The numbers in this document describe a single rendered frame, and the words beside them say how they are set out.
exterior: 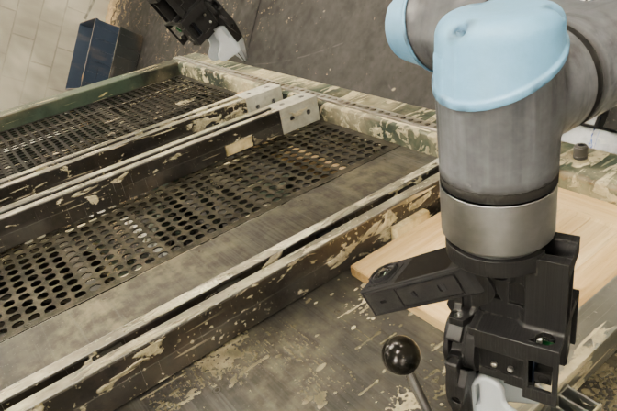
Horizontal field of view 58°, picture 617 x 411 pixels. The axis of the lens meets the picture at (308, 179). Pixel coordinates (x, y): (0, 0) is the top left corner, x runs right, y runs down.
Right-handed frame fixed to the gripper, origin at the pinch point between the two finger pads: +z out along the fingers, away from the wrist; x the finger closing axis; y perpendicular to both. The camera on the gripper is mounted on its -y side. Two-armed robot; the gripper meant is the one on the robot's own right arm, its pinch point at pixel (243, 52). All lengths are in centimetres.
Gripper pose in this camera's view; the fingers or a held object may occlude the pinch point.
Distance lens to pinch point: 111.5
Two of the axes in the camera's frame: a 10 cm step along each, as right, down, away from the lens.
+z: 5.4, 6.0, 5.9
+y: -5.6, 7.8, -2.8
